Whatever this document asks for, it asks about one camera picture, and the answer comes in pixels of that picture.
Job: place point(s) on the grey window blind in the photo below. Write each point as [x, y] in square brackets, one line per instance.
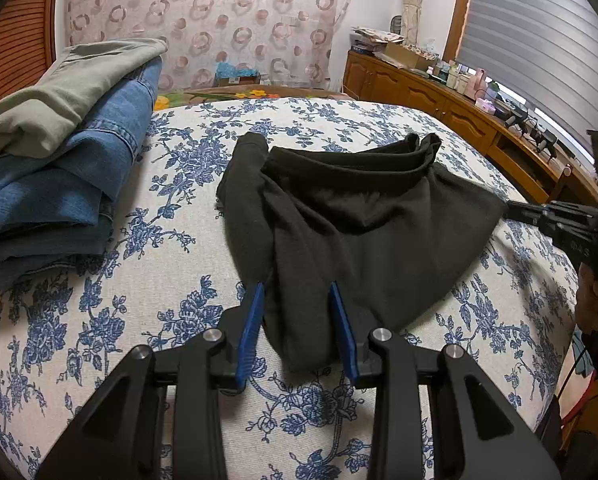
[544, 40]

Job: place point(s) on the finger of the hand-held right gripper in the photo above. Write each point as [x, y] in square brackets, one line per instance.
[554, 209]
[564, 226]

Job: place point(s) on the stack of patterned papers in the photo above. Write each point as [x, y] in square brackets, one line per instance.
[374, 39]

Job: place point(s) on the small brown cardboard box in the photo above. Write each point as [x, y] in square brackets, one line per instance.
[239, 80]

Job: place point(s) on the blue jeans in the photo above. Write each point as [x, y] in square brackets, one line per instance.
[54, 190]

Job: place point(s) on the small dark fan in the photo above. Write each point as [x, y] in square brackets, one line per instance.
[396, 23]

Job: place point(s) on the colourful flower pillow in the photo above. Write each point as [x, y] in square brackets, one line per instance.
[249, 93]

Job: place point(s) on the floral blue white bedsheet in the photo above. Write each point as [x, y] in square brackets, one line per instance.
[129, 320]

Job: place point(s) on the black device on stand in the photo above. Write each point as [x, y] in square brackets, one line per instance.
[515, 119]
[545, 141]

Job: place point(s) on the row of cosmetic bottles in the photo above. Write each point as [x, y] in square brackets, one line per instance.
[454, 75]

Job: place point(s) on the circle-patterned sheer curtain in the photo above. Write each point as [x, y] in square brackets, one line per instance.
[214, 15]

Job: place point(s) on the black pants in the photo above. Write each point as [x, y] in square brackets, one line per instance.
[359, 230]

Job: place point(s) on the long wooden cabinet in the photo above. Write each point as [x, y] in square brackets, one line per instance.
[429, 95]

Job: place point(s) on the dark grey pants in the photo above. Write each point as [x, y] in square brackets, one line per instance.
[34, 260]

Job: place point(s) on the open cardboard box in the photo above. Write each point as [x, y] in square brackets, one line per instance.
[404, 56]

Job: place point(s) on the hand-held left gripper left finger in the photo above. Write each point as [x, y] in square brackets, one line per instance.
[251, 332]

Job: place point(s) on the pink box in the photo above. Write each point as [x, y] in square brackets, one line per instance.
[486, 105]

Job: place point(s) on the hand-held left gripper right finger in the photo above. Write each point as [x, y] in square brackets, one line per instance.
[341, 332]

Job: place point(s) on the beige tied window curtain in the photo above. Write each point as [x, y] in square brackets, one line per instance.
[413, 0]

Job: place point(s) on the wooden window frame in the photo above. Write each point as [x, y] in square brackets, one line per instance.
[461, 10]

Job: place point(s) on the grey-green pants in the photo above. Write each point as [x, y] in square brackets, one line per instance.
[64, 95]

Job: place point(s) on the wooden louvered wardrobe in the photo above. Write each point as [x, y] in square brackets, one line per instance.
[14, 25]

